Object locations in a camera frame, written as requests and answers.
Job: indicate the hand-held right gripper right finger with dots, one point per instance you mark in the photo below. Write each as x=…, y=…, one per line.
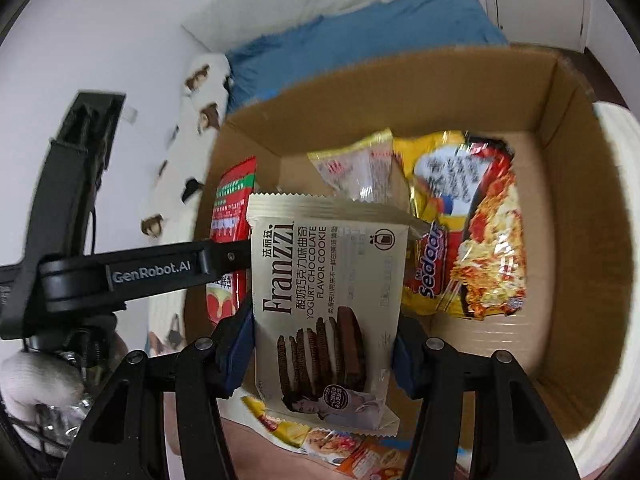
x=405, y=360

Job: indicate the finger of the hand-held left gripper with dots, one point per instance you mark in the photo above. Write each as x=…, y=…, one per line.
x=165, y=270

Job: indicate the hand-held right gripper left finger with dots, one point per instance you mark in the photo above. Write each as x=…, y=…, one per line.
x=241, y=355

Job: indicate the chocolate cookie packet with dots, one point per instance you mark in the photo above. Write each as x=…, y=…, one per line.
x=325, y=270

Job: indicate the cardboard box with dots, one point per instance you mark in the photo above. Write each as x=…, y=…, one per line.
x=565, y=260

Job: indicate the yellow snack packet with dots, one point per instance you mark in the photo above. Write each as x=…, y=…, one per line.
x=280, y=425

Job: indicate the red snack packet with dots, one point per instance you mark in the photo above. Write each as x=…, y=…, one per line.
x=232, y=200

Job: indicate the orange snack packet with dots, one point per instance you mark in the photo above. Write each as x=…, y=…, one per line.
x=375, y=455

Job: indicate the yellow instant noodle packet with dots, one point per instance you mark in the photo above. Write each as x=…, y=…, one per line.
x=480, y=240

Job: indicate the clear biscuit packet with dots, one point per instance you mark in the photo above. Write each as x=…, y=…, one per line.
x=360, y=170

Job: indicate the bear print pillow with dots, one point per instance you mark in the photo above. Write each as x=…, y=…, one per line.
x=210, y=67

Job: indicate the blue bed sheet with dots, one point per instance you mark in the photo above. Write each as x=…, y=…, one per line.
x=375, y=35

